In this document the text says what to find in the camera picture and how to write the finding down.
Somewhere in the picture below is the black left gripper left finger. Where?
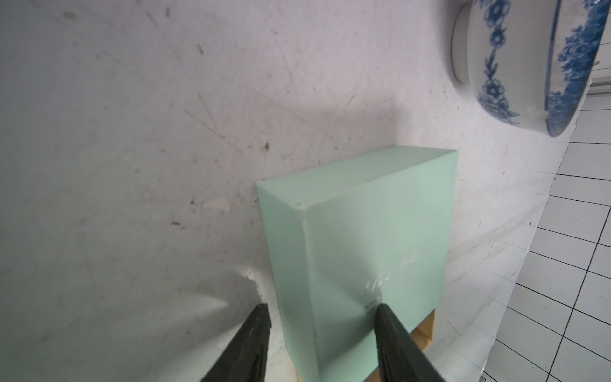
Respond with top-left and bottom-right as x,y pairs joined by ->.
200,303 -> 271,382

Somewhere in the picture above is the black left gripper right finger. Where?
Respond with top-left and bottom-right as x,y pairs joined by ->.
374,304 -> 444,382

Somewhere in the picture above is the blue white porcelain bowl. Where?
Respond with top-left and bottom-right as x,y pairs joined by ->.
451,0 -> 610,137

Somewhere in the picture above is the mint green jewelry box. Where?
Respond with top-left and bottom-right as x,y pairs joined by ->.
257,146 -> 458,381

